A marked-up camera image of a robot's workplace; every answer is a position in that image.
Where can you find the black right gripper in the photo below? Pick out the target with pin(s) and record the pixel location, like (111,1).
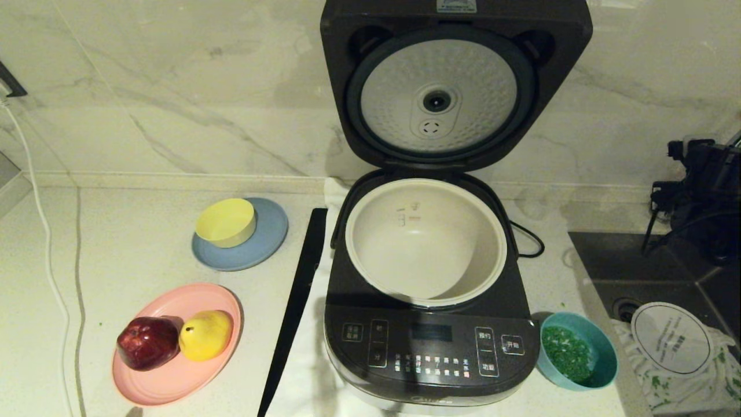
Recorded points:
(686,197)

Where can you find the teal bowl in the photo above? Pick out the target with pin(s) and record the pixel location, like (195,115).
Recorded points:
(606,353)

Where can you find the black rice cooker lid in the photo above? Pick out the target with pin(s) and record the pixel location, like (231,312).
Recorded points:
(440,98)

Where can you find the white inner pot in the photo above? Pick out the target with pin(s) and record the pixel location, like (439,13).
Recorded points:
(425,249)

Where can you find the black rice cooker body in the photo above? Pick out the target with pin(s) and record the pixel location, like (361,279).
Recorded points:
(428,347)

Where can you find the yellow bowl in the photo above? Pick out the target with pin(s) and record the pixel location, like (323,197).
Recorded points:
(226,223)

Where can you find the steel sink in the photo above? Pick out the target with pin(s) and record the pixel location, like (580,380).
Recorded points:
(608,260)

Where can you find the chopped green bits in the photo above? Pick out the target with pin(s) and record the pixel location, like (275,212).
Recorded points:
(566,353)

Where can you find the white plastic bag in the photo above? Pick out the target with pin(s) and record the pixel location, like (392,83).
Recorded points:
(694,394)

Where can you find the black flat mat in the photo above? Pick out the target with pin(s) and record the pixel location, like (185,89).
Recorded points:
(298,301)

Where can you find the blue plate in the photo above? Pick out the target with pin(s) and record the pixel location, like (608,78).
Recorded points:
(269,237)

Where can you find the yellow pear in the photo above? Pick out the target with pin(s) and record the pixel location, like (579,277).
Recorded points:
(205,336)

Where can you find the pink plate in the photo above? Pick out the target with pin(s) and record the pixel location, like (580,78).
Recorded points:
(173,382)

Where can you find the dark red apple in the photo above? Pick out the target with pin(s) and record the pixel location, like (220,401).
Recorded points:
(147,344)

